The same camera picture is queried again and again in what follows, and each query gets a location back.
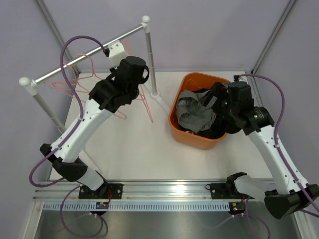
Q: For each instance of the pink hanger of grey shorts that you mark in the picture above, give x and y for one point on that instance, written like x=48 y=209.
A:
x=141 y=96

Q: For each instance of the grey shorts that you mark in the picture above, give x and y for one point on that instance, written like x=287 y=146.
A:
x=190 y=112

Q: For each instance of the black shorts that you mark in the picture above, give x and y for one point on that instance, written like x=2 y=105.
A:
x=217 y=129

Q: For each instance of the pink hanger of black shorts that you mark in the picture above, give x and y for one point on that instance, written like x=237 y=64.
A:
x=62 y=86

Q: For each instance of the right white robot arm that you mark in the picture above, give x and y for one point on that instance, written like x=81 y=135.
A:
x=292 y=192

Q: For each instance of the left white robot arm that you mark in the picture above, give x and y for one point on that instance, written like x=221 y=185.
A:
x=120 y=88

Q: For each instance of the orange plastic basket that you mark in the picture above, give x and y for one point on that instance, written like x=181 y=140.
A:
x=192 y=82

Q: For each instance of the silver clothes rack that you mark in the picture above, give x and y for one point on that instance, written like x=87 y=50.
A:
x=31 y=85

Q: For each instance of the aluminium mounting rail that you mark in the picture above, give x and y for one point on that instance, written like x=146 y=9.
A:
x=138 y=190

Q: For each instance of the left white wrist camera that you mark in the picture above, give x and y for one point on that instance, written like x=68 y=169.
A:
x=116 y=53

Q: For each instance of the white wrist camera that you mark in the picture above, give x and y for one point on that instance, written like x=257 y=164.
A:
x=239 y=78
x=116 y=53

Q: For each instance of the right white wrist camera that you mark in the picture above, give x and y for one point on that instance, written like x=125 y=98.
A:
x=239 y=78

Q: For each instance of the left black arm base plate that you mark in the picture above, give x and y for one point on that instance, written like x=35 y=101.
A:
x=113 y=191

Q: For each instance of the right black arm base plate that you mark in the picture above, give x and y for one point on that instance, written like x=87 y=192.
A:
x=221 y=191

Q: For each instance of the white slotted cable duct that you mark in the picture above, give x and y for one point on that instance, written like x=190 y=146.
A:
x=117 y=206

